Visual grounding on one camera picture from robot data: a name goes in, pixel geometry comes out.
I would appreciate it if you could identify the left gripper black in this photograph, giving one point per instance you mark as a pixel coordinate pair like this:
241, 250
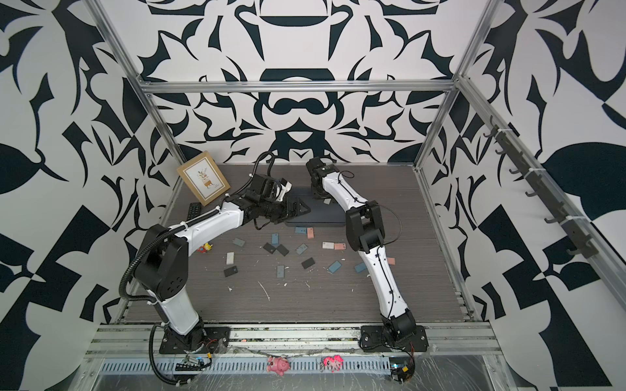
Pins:
288, 213

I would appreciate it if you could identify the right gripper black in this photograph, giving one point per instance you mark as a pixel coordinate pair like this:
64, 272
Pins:
315, 194

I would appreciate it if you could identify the dark grey storage tray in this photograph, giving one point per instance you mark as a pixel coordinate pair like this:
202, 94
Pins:
321, 214

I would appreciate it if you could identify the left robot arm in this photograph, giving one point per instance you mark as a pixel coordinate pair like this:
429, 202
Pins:
158, 274

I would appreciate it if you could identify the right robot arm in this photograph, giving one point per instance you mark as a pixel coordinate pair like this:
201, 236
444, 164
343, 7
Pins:
366, 235

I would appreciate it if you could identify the grey-blue eraser centre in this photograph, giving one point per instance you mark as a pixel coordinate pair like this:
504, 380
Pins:
300, 250

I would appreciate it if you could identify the black eraser right pair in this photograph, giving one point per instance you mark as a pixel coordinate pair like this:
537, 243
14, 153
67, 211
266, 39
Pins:
282, 250

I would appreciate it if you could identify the black eraser pair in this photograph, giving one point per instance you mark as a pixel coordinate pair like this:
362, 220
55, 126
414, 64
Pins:
269, 248
282, 250

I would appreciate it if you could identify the black eraser left pair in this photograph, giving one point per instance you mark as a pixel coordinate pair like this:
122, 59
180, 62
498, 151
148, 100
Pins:
269, 248

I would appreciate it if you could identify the black eraser lower centre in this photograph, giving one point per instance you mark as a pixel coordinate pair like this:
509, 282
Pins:
308, 263

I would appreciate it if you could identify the blue eraser lower centre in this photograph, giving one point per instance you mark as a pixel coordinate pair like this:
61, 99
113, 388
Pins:
333, 268

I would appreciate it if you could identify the black eraser lower left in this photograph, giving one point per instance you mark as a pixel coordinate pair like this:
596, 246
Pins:
230, 271

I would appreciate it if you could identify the red yellow toy fish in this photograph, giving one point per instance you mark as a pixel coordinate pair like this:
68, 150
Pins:
205, 248

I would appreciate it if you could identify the black remote control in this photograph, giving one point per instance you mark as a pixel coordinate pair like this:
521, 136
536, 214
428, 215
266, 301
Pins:
194, 210

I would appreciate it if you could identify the pink toy left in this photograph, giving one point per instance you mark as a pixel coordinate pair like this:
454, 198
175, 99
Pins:
278, 365

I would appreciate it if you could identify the pink toy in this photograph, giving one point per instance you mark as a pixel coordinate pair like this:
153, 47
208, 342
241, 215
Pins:
278, 365
333, 363

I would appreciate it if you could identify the pink toy right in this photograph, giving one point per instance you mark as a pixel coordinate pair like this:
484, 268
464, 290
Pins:
333, 363

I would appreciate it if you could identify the small circuit board right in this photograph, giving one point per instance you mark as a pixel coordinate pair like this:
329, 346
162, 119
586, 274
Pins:
402, 372

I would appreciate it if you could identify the small circuit board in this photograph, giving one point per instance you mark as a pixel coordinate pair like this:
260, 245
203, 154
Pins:
194, 363
402, 372

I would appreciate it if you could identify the small circuit board left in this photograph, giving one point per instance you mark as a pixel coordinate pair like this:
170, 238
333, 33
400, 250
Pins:
194, 363

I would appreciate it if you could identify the wooden picture frame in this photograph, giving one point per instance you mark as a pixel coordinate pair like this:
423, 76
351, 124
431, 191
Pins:
204, 178

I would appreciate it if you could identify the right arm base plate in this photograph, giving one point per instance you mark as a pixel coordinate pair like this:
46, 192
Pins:
379, 339

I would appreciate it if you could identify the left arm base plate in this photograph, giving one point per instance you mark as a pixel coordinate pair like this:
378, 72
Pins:
200, 340

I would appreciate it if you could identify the white slotted cable duct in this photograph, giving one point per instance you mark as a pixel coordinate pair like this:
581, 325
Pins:
371, 365

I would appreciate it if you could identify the black wall hook rail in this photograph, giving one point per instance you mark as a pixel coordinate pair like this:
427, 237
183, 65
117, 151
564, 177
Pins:
586, 240

